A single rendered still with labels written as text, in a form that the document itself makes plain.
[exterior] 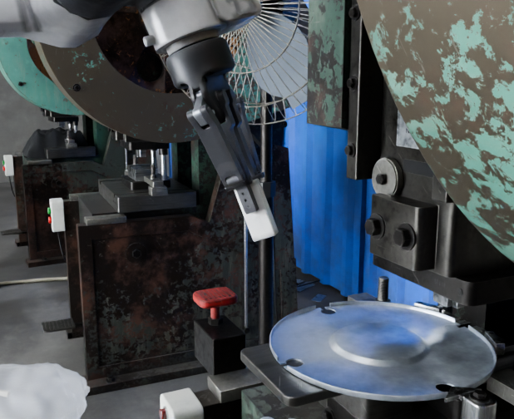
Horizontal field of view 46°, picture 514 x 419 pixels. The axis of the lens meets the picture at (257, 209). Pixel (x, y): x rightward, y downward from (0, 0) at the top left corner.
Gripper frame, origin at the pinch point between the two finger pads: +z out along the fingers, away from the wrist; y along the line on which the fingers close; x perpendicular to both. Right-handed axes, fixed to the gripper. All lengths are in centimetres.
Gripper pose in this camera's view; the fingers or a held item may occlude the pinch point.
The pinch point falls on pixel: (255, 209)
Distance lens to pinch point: 72.3
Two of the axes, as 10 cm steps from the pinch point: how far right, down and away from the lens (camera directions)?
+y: -3.0, 2.4, -9.2
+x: 8.9, -2.9, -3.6
